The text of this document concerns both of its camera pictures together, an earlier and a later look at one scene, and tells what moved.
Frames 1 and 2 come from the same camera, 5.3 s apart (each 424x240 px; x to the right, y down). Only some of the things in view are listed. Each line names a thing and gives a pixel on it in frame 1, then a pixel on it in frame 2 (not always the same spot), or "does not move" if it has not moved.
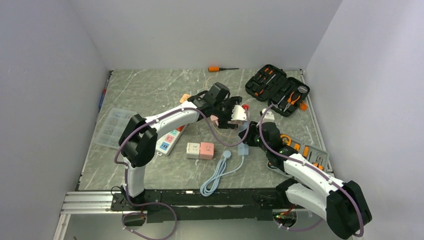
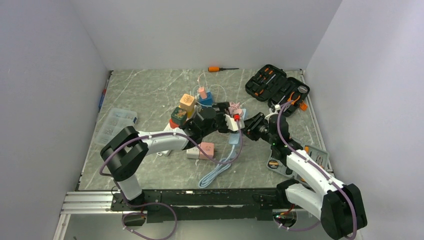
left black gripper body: [223, 111] → [220, 123]
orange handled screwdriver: [213, 69] does not move
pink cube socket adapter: [206, 151] does not move
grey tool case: [308, 154] does not move
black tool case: [284, 94] does not move
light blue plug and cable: [210, 185] → [234, 139]
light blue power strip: [243, 149] → [232, 125]
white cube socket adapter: [193, 150] does not move
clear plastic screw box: [113, 127] does not move
